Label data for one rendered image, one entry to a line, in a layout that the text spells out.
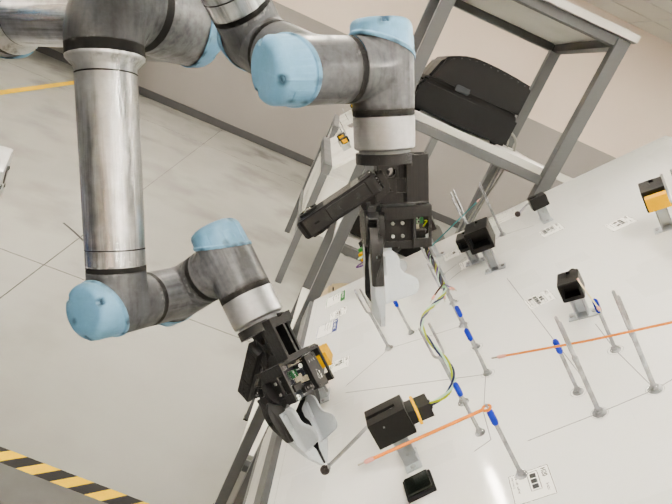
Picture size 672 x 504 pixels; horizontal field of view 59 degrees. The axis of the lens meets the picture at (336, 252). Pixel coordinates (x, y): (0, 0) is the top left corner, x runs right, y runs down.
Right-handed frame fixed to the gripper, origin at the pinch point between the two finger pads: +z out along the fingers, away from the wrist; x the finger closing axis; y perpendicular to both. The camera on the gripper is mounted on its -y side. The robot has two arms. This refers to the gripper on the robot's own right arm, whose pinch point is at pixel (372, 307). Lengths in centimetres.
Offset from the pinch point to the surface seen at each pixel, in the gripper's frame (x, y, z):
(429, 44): 86, 26, -39
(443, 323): 35.8, 17.9, 17.0
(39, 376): 141, -112, 70
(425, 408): -1.4, 6.6, 14.3
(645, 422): -13.3, 30.0, 11.4
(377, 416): -0.8, 0.2, 15.4
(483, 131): 94, 43, -16
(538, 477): -13.8, 17.4, 17.2
